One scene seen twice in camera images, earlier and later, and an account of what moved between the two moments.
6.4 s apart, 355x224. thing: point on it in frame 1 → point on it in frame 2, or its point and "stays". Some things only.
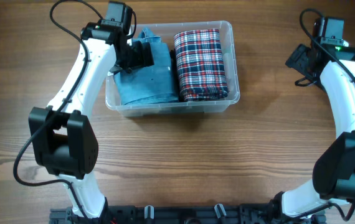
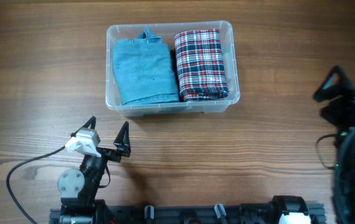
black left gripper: [144, 56] → [123, 144]
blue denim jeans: [149, 84] stays
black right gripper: [296, 60] → [350, 105]
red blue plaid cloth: [200, 66] stays
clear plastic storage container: [167, 31] stays
